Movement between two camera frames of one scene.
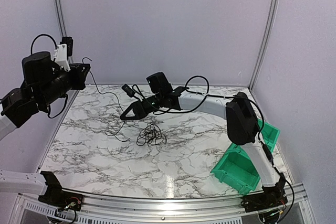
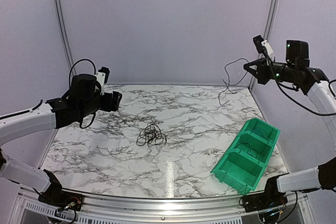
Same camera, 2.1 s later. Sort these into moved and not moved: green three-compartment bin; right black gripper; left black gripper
Moved: right black gripper; left black gripper
Not moved: green three-compartment bin
